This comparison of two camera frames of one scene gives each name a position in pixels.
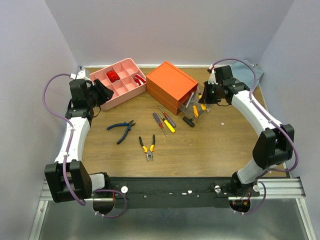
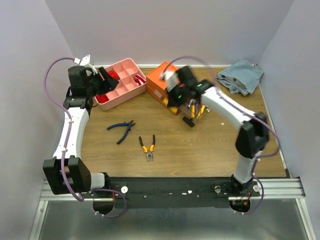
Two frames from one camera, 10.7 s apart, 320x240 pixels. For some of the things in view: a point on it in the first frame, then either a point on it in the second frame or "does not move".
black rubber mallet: [189, 121] does not move
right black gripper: [207, 92] to [173, 93]
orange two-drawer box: [170, 86] does not move
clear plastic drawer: [192, 108] does not move
